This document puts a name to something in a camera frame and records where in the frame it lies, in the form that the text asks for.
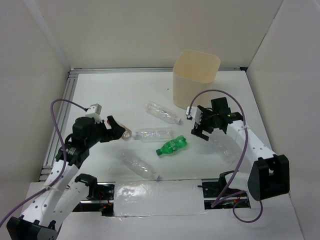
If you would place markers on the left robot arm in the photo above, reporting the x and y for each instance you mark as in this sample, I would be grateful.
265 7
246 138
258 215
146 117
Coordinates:
65 187

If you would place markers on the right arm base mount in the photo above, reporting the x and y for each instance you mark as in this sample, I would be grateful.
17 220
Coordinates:
211 190

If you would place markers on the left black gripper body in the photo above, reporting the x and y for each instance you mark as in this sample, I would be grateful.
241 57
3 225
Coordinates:
99 130

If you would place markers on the aluminium rail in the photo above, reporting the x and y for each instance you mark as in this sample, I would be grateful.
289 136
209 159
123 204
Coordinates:
77 71
61 119

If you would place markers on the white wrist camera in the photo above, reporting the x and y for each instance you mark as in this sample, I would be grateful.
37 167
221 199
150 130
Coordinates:
94 112
193 113

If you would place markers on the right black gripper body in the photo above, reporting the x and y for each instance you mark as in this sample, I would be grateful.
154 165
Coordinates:
209 118

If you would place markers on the red cap sauce bottle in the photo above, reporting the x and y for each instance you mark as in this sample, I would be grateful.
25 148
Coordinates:
127 134

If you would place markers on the beige plastic bin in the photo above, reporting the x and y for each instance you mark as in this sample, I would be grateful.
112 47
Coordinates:
193 72

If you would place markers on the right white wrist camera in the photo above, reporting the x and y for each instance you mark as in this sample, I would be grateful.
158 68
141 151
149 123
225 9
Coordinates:
193 113

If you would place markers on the green plastic bottle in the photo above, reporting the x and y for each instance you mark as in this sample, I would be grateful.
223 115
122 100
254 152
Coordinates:
172 146

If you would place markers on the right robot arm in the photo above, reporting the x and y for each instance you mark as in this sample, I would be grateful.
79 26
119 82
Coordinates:
269 174

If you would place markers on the clear bottle front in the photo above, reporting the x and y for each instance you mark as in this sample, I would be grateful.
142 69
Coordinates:
138 166

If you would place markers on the clear bottle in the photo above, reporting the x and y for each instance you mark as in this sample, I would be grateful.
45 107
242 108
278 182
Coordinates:
223 146
162 113
138 166
152 135

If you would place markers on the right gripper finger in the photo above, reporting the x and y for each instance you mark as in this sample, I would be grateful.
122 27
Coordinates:
197 126
199 133

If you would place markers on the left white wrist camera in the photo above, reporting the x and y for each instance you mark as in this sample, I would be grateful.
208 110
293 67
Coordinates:
94 112

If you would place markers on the back aluminium rail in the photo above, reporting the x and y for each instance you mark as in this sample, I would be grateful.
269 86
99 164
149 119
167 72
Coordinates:
77 71

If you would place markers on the left aluminium rail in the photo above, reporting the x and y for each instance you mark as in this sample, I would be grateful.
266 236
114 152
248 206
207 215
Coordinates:
61 119

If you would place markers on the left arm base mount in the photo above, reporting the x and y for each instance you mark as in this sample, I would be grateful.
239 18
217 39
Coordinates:
101 202

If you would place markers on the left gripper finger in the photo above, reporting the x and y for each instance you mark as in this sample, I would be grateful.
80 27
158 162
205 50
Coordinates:
112 135
115 128

